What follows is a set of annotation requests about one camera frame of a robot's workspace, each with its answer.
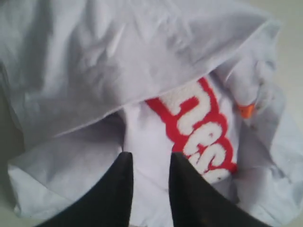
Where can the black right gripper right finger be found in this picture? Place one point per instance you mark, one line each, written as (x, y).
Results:
(195, 203)

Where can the white t-shirt with red logo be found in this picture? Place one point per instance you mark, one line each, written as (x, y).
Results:
(86, 80)

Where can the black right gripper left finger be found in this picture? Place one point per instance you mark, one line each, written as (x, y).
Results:
(107, 204)

